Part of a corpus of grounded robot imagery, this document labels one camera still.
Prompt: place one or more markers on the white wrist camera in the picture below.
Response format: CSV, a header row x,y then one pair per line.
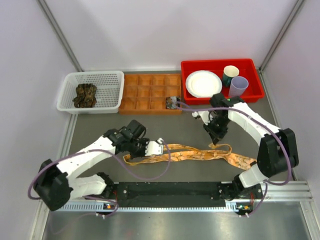
x,y
154,148
205,116

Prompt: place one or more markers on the dark camouflage tie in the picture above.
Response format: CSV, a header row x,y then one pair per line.
x,y
85,96

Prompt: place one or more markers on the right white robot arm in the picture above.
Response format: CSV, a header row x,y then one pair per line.
x,y
277,148

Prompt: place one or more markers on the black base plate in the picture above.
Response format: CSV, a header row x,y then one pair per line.
x,y
177,194

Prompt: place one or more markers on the orange compartment tray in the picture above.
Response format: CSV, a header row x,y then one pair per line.
x,y
150,94

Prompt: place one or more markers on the green cup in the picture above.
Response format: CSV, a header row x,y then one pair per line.
x,y
229,72

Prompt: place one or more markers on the white perforated plastic basket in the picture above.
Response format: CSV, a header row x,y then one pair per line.
x,y
110,85

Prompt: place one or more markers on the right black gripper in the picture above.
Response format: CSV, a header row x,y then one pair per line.
x,y
215,136

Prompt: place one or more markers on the red plastic bin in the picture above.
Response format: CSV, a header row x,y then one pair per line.
x,y
247,69

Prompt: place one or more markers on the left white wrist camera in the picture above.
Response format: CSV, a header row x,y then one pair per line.
x,y
154,148

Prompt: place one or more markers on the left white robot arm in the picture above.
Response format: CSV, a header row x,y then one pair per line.
x,y
58,182

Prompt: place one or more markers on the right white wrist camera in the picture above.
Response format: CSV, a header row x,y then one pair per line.
x,y
205,116

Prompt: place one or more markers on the white paper plate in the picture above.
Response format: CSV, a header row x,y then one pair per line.
x,y
203,84

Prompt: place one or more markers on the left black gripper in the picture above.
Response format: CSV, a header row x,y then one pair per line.
x,y
142,154

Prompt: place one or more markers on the lavender plastic cup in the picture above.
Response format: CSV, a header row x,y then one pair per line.
x,y
238,86

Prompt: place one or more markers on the orange patterned tie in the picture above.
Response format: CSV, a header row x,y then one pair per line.
x,y
179,153

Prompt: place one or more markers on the slotted cable duct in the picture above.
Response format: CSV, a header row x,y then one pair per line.
x,y
106,207

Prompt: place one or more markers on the rolled dark patterned tie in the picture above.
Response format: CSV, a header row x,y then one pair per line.
x,y
172,103

